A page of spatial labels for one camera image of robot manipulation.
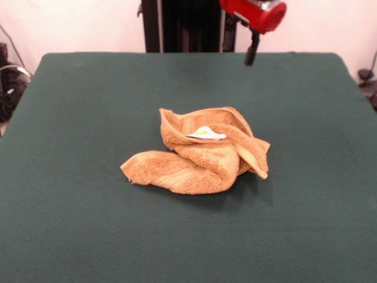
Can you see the dark green table cloth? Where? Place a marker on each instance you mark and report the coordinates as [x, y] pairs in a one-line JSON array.
[[73, 147]]

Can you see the black floor device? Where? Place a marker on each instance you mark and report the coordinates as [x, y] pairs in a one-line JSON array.
[[365, 74]]

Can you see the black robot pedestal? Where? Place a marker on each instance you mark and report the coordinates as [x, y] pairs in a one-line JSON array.
[[182, 26]]

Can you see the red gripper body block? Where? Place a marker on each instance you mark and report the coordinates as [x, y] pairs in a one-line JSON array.
[[259, 17]]

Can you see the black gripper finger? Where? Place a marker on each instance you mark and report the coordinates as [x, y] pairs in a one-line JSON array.
[[251, 53], [228, 38]]

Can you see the tan terry towel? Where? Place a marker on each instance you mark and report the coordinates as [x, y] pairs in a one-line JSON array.
[[191, 174]]

